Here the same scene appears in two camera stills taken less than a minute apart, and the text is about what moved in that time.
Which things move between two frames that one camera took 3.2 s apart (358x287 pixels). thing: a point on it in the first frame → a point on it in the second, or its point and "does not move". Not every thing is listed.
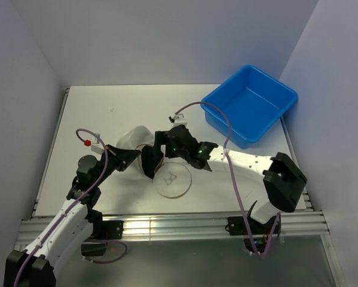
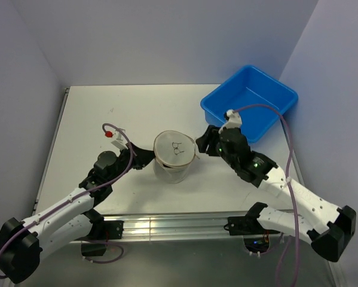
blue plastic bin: x=254 y=103 does not move
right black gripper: x=161 y=139 → x=208 y=137
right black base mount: x=236 y=226 does not move
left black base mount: x=102 y=231 does not move
